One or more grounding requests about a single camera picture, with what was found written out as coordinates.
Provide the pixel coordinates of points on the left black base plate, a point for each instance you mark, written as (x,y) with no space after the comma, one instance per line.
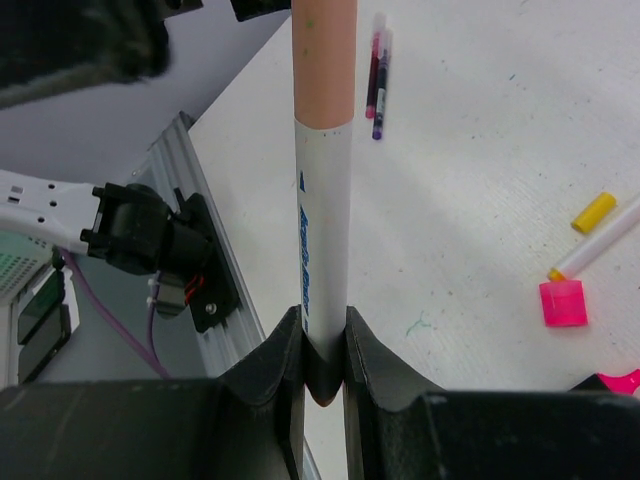
(210,293)

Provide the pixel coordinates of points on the dark pen with red tip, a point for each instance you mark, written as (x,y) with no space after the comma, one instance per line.
(379,25)

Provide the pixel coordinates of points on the dark pen with purple tip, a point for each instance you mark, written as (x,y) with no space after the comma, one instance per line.
(384,56)

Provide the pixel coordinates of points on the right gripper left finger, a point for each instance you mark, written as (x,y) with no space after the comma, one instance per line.
(136,429)

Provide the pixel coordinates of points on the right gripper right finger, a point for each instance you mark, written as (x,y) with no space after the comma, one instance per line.
(400,425)

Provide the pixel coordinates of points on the yellow pen cap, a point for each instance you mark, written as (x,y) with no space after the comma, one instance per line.
(592,215)

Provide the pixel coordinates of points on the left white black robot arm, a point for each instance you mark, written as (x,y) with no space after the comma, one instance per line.
(130,227)

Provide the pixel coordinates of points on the black marker pen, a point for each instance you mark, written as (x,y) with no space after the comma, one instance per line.
(626,384)

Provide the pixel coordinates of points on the white yellow pen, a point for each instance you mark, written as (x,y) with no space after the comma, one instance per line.
(596,242)

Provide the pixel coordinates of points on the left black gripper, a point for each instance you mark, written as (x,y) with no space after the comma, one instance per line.
(49,48)

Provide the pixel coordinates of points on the pink highlighter cap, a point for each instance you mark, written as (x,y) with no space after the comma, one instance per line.
(563,304)

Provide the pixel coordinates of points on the aluminium mounting rail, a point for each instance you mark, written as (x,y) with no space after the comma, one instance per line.
(258,404)

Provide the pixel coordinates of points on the green perforated box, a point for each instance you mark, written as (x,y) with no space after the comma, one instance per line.
(22,257)

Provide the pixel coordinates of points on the white pen peach cap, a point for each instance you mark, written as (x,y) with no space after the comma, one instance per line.
(324,64)

